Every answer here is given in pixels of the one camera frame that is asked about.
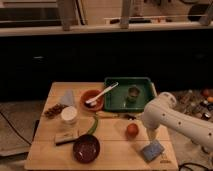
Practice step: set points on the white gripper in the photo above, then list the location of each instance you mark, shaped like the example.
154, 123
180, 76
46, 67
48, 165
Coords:
152, 134

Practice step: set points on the red apple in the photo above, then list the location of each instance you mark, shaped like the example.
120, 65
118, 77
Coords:
132, 130

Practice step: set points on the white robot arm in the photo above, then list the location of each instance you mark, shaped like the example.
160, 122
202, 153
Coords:
160, 110

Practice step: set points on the dark purple bowl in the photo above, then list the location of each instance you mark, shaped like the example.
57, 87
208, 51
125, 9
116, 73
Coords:
86, 148

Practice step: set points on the orange bowl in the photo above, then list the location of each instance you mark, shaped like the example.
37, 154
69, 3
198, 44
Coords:
90, 94

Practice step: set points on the blue sponge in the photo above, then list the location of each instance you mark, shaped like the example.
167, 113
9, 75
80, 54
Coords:
152, 151

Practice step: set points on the green plastic tray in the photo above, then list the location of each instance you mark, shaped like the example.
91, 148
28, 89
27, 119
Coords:
117, 100

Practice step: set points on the green metal cup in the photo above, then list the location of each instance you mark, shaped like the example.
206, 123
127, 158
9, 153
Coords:
132, 95

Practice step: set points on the green bean pod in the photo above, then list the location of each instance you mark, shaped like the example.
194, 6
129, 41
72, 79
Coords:
94, 126

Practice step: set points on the white plastic spoon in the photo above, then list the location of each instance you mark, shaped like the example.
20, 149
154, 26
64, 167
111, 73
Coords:
100, 94

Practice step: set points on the white cup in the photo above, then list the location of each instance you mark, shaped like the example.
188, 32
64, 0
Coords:
69, 115

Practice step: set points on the wooden block eraser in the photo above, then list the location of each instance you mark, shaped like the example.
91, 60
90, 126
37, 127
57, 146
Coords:
65, 137

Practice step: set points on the brown grape bunch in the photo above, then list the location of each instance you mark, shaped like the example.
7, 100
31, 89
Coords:
55, 110

